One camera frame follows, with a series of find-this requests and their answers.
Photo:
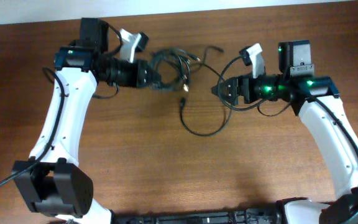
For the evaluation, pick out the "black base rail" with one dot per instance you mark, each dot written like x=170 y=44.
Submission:
x=248 y=216

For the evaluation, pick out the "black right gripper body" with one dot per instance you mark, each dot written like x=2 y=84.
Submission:
x=268 y=87

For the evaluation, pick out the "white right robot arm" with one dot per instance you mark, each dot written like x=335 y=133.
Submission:
x=317 y=103

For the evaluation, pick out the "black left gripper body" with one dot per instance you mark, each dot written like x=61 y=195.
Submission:
x=126 y=74

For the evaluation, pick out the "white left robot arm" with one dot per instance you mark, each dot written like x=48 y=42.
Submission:
x=50 y=180

